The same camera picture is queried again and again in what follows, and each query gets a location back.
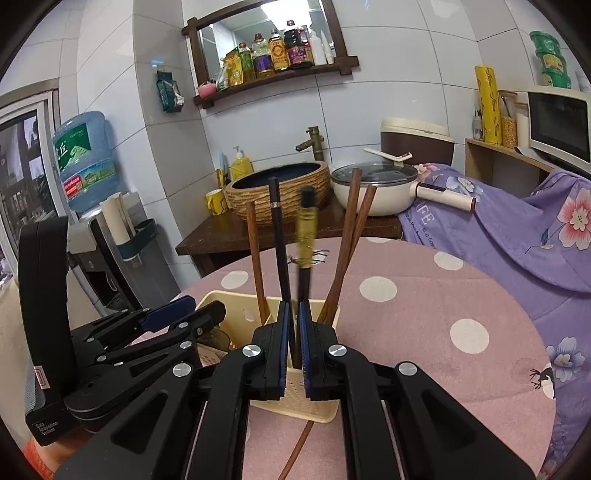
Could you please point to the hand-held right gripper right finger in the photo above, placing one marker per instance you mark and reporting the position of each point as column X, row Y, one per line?
column 307, row 350

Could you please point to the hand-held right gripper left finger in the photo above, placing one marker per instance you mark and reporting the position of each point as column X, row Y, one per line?
column 282, row 350

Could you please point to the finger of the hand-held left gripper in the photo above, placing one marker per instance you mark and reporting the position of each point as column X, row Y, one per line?
column 210, row 321
column 171, row 311

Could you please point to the cream perforated utensil holder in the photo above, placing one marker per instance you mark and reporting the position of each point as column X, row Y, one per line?
column 295, row 410

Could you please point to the brown wooden chopstick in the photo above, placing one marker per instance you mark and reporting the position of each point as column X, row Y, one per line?
column 295, row 450
column 344, row 221
column 256, row 267

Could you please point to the black chopstick with gold wrap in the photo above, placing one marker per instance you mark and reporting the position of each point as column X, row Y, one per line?
column 304, row 230

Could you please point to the brown wooden chopsticks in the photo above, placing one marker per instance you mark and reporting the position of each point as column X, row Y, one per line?
column 358, row 230

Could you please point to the grey water dispenser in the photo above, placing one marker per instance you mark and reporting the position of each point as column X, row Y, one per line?
column 143, row 267

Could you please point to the dark wooden counter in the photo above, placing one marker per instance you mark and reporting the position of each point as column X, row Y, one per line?
column 217, row 240

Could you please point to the yellow cup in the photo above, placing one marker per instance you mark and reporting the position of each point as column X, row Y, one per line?
column 214, row 203

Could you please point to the grey framed window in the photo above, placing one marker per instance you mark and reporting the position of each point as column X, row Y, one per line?
column 27, row 175

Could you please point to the blue water jug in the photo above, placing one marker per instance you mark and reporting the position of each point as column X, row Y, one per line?
column 83, row 161

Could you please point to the yellow soap pump bottle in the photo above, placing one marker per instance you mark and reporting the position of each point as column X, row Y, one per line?
column 241, row 168

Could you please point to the woven pattern wash basin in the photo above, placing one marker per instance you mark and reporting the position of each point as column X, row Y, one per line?
column 314, row 194

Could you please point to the white electric cooking pot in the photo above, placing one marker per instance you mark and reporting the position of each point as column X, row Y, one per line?
column 392, row 201

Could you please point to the glass pot lid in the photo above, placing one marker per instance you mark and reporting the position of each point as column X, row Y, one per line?
column 383, row 173

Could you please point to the brass faucet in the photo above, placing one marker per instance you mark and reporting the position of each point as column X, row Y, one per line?
column 316, row 143

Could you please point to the white rice paddle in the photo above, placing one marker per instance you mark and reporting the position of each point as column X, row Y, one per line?
column 383, row 154

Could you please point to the pink bowl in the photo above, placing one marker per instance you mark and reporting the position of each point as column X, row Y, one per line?
column 207, row 91

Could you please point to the purple floral cloth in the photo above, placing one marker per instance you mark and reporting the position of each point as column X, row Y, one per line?
column 508, row 240

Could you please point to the brown and cream rice cooker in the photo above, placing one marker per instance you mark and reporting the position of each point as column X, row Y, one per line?
column 415, row 138

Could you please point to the green yellow refill pouch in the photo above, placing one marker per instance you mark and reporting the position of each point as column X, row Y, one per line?
column 233, row 69

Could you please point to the light wooden shelf unit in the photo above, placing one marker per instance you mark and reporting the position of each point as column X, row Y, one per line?
column 480, row 161

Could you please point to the yellow cooking oil bottle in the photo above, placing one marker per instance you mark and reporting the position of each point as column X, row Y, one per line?
column 263, row 57

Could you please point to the orange label sauce bottle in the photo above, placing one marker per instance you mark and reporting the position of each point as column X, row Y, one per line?
column 278, row 53

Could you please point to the dark soy sauce bottle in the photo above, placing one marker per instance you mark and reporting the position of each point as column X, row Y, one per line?
column 298, row 46

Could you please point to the white plastic bottle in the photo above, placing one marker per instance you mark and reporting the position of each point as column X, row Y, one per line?
column 317, row 48

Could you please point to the slim white bottle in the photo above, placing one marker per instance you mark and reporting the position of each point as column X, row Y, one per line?
column 329, row 50

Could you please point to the glass jar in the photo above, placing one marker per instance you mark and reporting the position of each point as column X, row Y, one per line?
column 509, row 124

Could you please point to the yellow wrap roll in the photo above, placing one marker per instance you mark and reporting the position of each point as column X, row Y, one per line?
column 488, row 106

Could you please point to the white canister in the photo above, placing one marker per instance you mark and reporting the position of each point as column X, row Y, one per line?
column 523, row 124

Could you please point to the wooden framed mirror shelf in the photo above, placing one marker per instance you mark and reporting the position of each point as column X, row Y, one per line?
column 336, row 32

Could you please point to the white microwave oven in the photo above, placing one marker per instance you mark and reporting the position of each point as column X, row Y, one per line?
column 554, row 124

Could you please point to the dark teal wall holder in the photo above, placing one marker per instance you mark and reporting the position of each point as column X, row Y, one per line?
column 138, row 237

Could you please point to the green wall packet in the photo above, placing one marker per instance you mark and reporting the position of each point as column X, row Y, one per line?
column 168, row 92

